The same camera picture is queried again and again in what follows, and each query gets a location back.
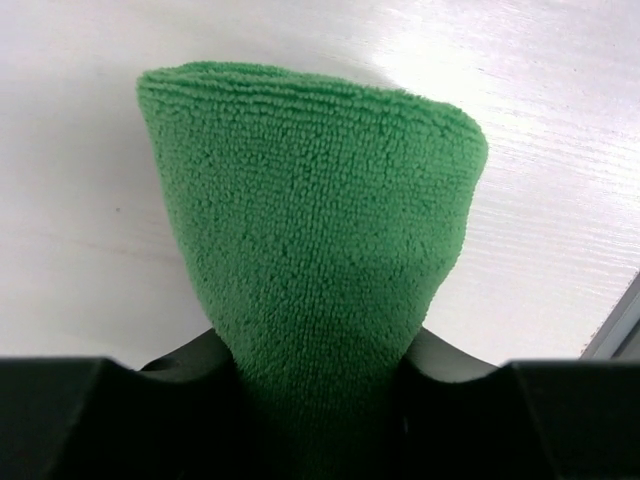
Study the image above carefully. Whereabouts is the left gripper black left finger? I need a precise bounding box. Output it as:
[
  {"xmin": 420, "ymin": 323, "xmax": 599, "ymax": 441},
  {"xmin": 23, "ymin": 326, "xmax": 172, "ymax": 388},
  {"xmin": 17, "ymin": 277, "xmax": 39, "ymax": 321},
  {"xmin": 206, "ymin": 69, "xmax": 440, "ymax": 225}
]
[{"xmin": 1, "ymin": 330, "xmax": 246, "ymax": 479}]

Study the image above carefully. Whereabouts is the aluminium mounting rail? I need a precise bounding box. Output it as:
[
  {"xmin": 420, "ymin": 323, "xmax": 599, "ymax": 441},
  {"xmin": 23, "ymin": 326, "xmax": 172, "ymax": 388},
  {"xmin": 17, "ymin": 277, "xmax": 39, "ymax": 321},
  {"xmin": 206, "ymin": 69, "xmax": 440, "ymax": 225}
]
[{"xmin": 580, "ymin": 273, "xmax": 640, "ymax": 361}]

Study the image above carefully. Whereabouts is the green towel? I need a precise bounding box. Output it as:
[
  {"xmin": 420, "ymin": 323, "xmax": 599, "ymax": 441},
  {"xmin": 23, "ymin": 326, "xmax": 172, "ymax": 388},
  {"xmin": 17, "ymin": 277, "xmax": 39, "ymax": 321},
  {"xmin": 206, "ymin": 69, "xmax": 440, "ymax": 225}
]
[{"xmin": 136, "ymin": 62, "xmax": 488, "ymax": 479}]

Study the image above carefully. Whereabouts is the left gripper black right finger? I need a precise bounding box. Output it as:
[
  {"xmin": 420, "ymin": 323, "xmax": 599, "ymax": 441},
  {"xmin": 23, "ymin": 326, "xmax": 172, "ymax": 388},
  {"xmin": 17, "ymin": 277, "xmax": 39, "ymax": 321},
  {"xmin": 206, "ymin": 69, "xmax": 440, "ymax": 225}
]
[{"xmin": 397, "ymin": 329, "xmax": 639, "ymax": 479}]

